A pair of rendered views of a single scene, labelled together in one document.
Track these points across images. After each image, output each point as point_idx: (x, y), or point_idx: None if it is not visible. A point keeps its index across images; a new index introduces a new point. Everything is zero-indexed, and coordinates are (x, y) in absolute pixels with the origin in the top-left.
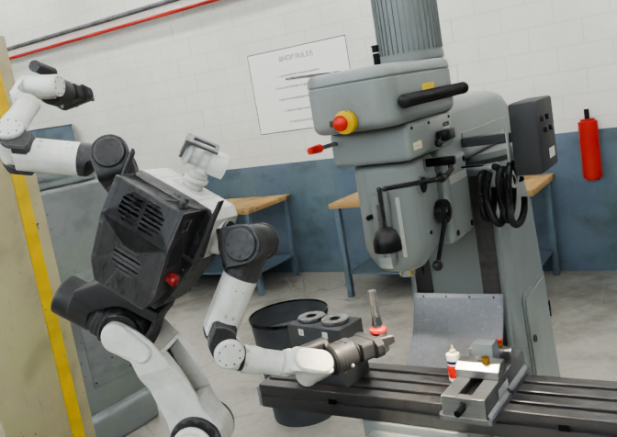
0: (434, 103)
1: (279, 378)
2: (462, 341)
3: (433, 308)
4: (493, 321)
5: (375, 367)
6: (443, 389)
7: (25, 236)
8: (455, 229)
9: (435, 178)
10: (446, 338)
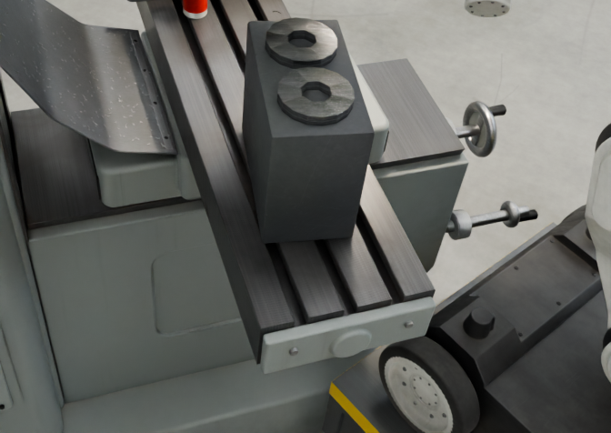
0: None
1: (378, 273)
2: (45, 44)
3: (5, 41)
4: None
5: (217, 130)
6: (238, 12)
7: None
8: None
9: None
10: (45, 64)
